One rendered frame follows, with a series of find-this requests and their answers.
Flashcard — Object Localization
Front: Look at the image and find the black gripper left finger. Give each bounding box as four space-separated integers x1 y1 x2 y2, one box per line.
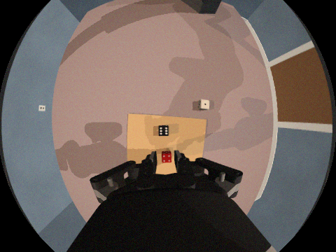
90 151 158 204

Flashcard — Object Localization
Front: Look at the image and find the white die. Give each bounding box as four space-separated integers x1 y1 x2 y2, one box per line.
198 99 209 110

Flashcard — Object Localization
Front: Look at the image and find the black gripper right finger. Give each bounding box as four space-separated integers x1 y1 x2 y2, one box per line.
174 150 243 198

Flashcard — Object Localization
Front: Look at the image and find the red die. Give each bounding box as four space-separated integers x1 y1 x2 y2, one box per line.
162 151 172 163

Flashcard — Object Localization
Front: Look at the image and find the tan square mat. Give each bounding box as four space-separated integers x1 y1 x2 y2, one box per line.
127 113 207 174

